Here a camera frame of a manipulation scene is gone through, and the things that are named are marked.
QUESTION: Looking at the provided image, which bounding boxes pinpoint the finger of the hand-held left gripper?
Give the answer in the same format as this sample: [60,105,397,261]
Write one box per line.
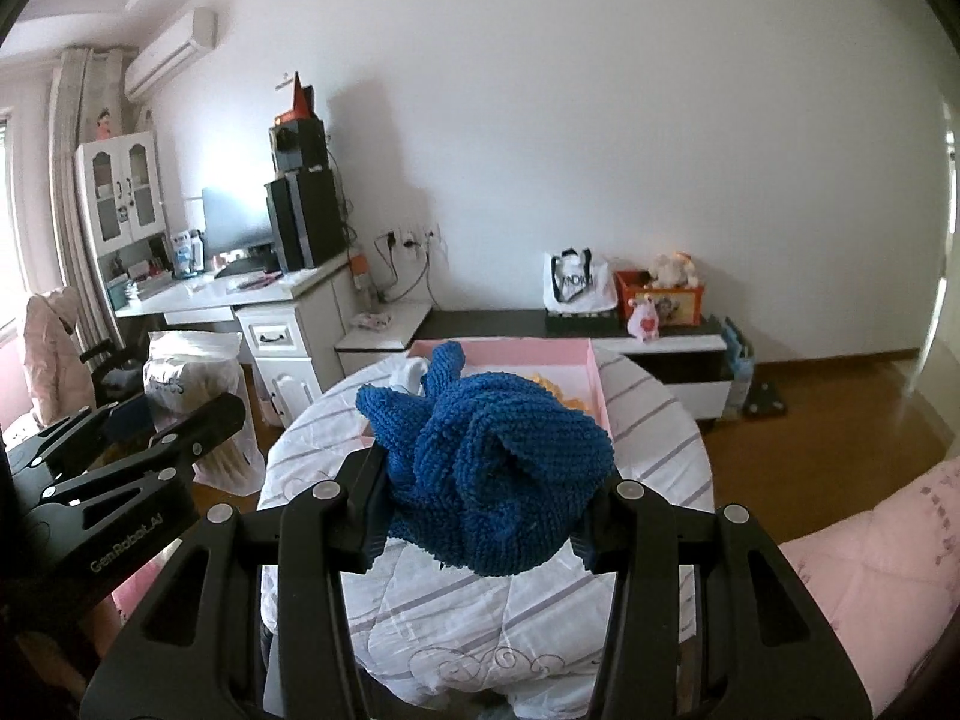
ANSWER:
[41,392,248,507]
[4,396,155,475]

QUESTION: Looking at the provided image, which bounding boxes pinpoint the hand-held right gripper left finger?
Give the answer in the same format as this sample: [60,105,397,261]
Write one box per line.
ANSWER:
[82,442,391,720]

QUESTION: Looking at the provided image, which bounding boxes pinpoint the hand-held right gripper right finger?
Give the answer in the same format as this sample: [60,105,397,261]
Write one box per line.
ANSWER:
[570,469,863,720]

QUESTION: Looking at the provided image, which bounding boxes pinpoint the dark blue knitted item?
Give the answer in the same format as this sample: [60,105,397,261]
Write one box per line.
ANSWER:
[355,341,616,578]

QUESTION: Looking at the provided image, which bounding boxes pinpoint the white printed baby clothes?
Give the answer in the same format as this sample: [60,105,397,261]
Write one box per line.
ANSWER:
[386,358,432,396]

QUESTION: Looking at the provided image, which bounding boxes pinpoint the yellow crochet toy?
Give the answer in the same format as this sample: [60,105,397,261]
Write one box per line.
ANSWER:
[525,369,590,413]

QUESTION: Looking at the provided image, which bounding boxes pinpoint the pink box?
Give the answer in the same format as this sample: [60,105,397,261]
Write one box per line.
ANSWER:
[409,337,622,447]

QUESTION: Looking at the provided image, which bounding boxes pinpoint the dark clothing pile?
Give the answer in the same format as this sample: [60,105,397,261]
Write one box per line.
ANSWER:
[101,367,147,398]

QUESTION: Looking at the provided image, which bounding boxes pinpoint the white plastic bag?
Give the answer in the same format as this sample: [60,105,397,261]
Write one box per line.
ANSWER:
[142,330,267,497]

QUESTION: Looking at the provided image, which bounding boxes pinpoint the round table with striped cloth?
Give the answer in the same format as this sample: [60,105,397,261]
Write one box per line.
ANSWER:
[257,349,717,717]

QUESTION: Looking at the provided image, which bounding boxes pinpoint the white desk with drawers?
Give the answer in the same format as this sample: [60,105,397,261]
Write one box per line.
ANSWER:
[112,251,361,425]

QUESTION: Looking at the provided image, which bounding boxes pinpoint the black keyboard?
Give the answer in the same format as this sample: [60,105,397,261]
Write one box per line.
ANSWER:
[215,253,280,278]

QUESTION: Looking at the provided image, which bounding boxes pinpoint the blue and white package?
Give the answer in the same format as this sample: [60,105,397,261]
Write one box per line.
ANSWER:
[171,229,207,276]

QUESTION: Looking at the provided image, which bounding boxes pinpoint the black computer monitor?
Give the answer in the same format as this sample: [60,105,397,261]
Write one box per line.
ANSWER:
[201,187,275,260]

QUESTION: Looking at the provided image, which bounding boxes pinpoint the bottle with orange label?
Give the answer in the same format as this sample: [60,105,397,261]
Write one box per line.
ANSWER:
[351,251,376,308]

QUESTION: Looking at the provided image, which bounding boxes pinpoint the black speakers stack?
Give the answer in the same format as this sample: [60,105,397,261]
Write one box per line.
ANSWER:
[264,169,350,272]

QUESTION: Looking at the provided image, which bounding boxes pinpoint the small black stand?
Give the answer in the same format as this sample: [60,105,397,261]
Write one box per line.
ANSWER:
[742,382,790,419]

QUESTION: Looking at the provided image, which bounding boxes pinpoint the light blue box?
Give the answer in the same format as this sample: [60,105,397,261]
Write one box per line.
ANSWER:
[721,317,757,421]

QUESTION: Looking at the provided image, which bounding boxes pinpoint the small pink plush doll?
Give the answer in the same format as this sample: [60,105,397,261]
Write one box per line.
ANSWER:
[626,298,662,342]

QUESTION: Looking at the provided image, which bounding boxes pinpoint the black and white low cabinet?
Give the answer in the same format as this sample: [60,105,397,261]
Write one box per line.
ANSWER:
[334,304,732,421]

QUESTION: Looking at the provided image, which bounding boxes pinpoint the red toy storage box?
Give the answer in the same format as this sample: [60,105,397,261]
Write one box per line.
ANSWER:
[613,268,707,327]

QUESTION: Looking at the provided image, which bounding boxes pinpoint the window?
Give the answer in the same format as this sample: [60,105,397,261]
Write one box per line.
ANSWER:
[0,109,20,293]

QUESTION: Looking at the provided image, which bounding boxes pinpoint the white tote bag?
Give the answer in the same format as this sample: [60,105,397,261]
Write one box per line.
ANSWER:
[541,247,620,316]

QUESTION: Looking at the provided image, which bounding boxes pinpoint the beige curtain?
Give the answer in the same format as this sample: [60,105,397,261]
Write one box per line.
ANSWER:
[49,46,151,350]

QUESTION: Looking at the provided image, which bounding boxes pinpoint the pink floral bedsheet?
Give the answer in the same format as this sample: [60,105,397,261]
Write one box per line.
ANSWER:
[109,456,960,720]

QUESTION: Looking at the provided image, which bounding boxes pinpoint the white glass-door hutch cabinet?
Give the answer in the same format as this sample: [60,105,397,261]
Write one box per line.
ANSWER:
[73,131,170,278]

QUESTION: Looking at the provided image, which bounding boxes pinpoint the cream plush toy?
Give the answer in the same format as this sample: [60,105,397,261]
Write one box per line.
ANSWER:
[646,251,698,290]

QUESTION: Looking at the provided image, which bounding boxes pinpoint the black speaker box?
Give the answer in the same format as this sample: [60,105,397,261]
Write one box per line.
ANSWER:
[268,118,329,173]

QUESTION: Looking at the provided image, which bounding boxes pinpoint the white door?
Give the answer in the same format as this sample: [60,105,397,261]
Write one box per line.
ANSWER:
[911,90,960,466]

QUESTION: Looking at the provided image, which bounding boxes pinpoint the black power cables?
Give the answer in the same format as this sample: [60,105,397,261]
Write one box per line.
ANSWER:
[371,232,451,308]

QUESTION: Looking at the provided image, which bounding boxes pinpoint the white wall air conditioner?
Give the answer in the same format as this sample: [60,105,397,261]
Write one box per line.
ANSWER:
[124,7,218,100]

